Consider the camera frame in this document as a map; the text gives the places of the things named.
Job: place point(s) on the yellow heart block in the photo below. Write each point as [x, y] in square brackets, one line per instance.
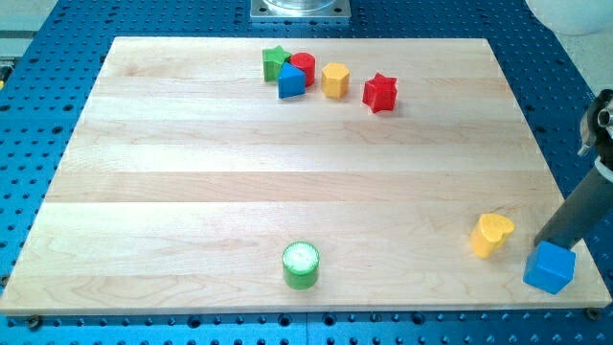
[490, 233]

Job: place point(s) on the blue cube block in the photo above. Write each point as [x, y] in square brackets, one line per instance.
[550, 267]

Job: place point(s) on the green cylinder block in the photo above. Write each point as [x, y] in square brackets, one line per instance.
[301, 261]

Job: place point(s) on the blue triangular prism block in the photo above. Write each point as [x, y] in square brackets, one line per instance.
[291, 81]

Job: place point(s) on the light wooden board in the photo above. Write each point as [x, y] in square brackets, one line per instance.
[186, 178]

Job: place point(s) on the yellow hexagon block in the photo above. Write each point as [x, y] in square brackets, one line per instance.
[335, 80]

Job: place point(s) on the red star block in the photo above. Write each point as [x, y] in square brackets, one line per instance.
[380, 93]

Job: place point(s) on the red cylinder block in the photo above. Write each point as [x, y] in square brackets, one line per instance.
[306, 62]

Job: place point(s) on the green star block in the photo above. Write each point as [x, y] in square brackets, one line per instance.
[273, 60]

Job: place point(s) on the blue perforated table plate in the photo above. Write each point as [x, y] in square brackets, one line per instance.
[49, 86]

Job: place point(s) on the white object top right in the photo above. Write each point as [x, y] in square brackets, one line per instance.
[573, 17]

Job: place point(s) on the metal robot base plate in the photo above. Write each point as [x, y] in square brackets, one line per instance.
[300, 9]

